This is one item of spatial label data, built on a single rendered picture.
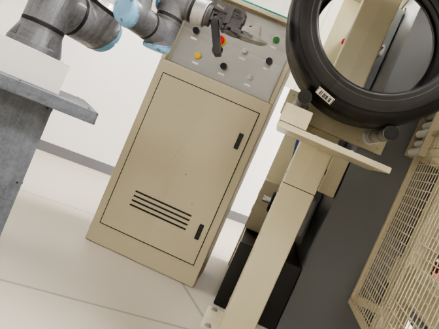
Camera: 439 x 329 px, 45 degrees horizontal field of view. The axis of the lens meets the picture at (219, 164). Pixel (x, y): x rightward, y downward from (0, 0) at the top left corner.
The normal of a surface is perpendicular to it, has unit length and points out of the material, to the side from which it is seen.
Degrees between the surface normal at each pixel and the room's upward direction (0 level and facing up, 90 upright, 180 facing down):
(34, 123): 90
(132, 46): 90
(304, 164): 90
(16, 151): 90
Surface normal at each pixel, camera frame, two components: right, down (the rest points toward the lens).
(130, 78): 0.32, 0.20
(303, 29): -0.29, 0.03
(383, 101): -0.12, 0.20
